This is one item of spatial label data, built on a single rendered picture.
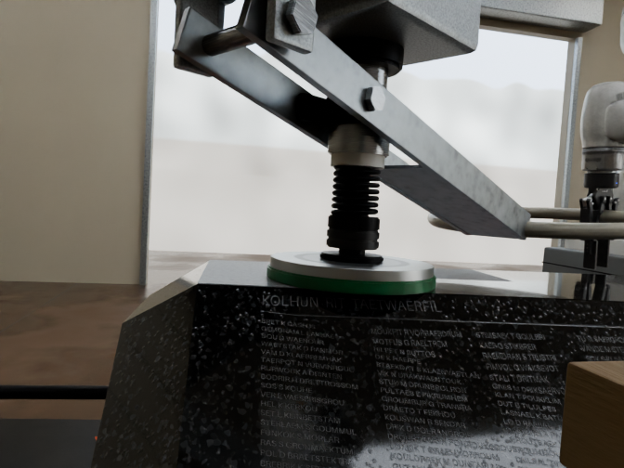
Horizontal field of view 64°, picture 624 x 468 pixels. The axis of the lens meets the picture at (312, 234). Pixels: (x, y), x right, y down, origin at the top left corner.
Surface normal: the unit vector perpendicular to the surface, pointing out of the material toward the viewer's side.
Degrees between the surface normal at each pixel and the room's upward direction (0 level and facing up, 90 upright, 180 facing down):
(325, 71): 90
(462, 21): 90
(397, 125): 90
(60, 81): 90
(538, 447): 45
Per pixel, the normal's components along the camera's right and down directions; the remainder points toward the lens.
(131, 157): 0.20, 0.07
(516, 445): 0.11, -0.66
